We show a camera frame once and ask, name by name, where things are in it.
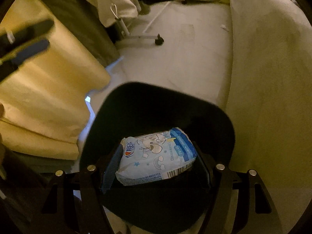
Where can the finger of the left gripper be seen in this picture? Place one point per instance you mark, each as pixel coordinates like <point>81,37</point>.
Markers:
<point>10,40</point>
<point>10,66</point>

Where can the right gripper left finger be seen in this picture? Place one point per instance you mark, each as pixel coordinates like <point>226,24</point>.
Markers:
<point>110,173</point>

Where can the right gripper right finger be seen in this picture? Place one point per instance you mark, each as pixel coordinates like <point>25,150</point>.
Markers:
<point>203,167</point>

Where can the blue white wipes packet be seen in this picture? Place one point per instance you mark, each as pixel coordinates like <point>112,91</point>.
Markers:
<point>155,157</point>

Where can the yellow curtain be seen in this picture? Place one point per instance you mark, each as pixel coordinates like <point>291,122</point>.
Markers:
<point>44,101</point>

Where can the grey bed with mattress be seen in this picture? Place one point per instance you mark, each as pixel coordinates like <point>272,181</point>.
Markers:
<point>269,101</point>

